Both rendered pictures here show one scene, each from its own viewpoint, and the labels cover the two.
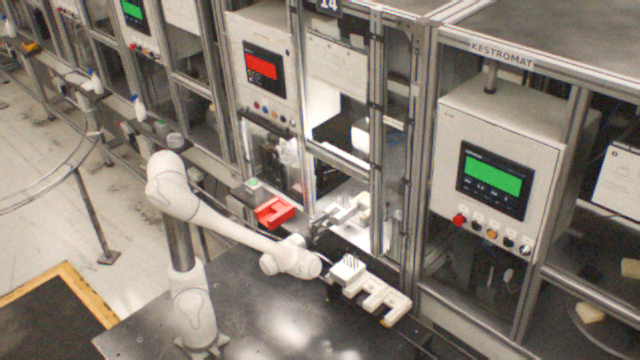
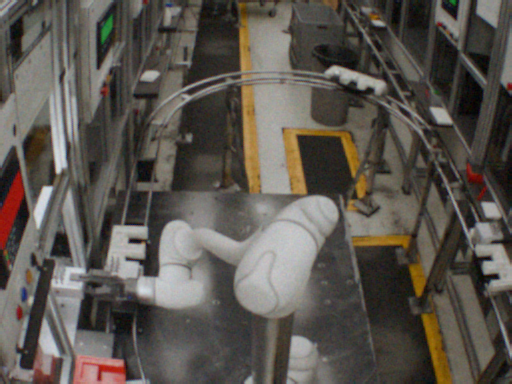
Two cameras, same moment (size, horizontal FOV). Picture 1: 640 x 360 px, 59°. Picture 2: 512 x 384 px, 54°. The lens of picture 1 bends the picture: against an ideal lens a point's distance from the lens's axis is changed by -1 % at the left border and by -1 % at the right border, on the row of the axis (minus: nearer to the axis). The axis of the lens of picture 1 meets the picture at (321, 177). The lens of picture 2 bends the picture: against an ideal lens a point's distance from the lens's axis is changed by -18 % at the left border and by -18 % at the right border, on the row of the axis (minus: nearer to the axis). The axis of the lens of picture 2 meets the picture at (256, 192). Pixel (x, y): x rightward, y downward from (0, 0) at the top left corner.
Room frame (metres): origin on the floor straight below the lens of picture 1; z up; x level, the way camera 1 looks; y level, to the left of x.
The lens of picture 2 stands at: (2.50, 1.12, 2.34)
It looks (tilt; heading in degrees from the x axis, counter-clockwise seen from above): 37 degrees down; 218
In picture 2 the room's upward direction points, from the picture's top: 4 degrees clockwise
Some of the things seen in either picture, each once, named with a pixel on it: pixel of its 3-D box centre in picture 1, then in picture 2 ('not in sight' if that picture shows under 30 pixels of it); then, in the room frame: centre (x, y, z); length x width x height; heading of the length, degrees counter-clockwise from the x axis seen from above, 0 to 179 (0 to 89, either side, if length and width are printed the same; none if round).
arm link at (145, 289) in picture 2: (296, 244); (146, 290); (1.75, 0.12, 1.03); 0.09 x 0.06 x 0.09; 43
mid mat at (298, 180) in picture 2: not in sight; (325, 165); (-0.54, -0.68, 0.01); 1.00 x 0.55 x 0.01; 43
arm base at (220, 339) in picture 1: (203, 340); not in sight; (1.52, 0.55, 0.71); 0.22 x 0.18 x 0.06; 43
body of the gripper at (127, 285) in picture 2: (308, 235); (124, 288); (1.80, 0.07, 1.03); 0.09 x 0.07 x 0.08; 133
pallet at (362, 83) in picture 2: not in sight; (355, 83); (-0.34, -0.42, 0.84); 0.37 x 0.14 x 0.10; 101
